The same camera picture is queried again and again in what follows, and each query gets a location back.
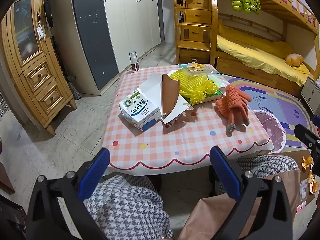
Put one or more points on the person's left leg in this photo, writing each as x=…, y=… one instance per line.
x=125, y=205

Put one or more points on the pink bunk bedding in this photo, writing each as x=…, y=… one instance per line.
x=310, y=20

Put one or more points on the clear plastic bag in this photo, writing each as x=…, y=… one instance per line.
x=200, y=67

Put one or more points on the wooden bunk bed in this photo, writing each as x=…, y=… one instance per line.
x=275, y=7

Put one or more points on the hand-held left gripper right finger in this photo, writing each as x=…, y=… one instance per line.
x=225, y=175

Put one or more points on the yellow bed sheet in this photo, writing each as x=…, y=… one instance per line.
x=255, y=50

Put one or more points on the brown paper bag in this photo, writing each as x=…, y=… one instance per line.
x=215, y=217

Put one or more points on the wooden cabinet with drawers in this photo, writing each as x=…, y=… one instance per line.
x=37, y=75

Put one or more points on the white cardboard box brown flap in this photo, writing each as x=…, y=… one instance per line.
x=150, y=87

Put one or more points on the pale green tray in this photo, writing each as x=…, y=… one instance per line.
x=217, y=81

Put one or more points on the pink checkered tablecloth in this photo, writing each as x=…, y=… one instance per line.
x=175, y=140

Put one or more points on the white green milk carton box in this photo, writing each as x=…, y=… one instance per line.
x=137, y=107

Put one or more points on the small white cabinet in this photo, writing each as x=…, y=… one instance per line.
x=311, y=95

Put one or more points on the orange plush toy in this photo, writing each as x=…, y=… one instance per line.
x=294, y=59

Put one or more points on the yellow foam fruit net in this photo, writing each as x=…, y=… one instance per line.
x=202, y=91
x=180, y=78

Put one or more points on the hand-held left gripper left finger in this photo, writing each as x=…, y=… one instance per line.
x=95, y=175

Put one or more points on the spray bottle clear cap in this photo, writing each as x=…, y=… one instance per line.
x=133, y=61

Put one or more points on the rainbow pattern rug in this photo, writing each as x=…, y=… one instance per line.
x=275, y=105

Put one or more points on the grey and white wardrobe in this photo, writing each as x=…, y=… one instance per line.
x=125, y=30

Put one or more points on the orange knitted gloves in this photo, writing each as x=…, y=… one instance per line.
x=232, y=105

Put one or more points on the black hanging item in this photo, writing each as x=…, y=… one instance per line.
x=48, y=10

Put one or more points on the white switch box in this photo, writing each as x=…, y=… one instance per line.
x=40, y=32

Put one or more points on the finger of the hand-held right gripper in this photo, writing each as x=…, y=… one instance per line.
x=303, y=133
x=315, y=119

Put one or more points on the person's leg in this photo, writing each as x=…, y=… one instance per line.
x=125, y=205
x=270, y=165

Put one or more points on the person's right leg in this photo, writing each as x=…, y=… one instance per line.
x=270, y=165

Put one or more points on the orange peel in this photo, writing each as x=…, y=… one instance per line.
x=313, y=183
x=306, y=161

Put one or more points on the trash bin with pink bag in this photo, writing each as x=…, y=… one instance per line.
x=271, y=130

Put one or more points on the dark patterned leaning object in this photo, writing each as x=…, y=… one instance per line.
x=60, y=60

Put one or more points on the wooden stair drawer unit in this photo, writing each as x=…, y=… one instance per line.
x=196, y=32

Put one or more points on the flat cardboard box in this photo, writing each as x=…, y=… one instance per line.
x=303, y=195

